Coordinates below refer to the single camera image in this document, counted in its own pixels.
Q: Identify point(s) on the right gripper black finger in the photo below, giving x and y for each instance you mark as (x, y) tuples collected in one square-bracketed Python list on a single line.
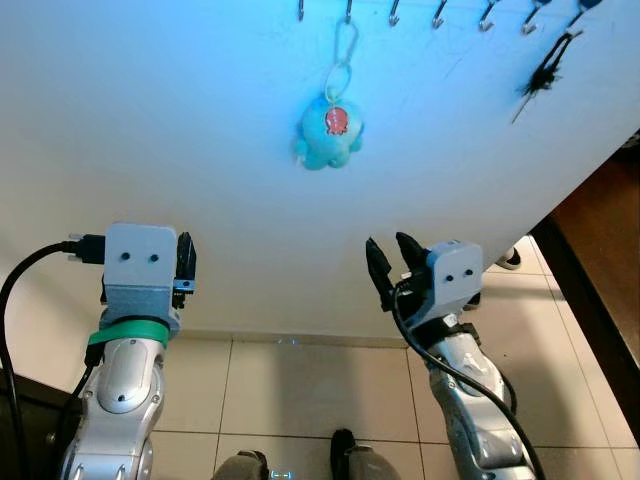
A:
[(410, 252), (379, 270)]

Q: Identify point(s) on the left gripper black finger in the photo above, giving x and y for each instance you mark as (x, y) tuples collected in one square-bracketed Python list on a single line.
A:
[(187, 256)]

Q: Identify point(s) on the green wrist tape band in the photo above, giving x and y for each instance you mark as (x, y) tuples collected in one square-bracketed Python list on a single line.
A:
[(130, 332)]

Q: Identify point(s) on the person's black white shoe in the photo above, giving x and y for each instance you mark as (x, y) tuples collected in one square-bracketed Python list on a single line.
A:
[(510, 259)]

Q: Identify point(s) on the dark brown wooden table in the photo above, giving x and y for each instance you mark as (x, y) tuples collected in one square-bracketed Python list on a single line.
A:
[(605, 260)]

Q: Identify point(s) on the robot right leg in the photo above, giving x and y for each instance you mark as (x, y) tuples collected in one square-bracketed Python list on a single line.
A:
[(358, 462)]

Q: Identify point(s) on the robot leg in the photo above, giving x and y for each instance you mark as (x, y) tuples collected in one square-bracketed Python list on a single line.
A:
[(240, 467), (358, 462)]

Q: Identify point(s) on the robot left leg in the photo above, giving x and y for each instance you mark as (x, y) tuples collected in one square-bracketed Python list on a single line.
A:
[(240, 467)]

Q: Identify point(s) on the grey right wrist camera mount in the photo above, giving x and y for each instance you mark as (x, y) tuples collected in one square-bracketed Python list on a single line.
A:
[(455, 275)]

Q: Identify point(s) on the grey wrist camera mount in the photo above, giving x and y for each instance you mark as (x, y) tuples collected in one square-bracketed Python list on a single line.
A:
[(140, 270), (455, 275)]

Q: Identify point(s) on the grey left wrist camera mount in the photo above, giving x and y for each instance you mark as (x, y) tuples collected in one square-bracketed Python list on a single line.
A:
[(140, 270)]

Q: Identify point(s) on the metal wall hook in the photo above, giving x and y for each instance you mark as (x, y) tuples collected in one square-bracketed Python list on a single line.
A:
[(301, 10), (395, 12), (439, 14), (487, 16), (530, 18), (349, 10)]

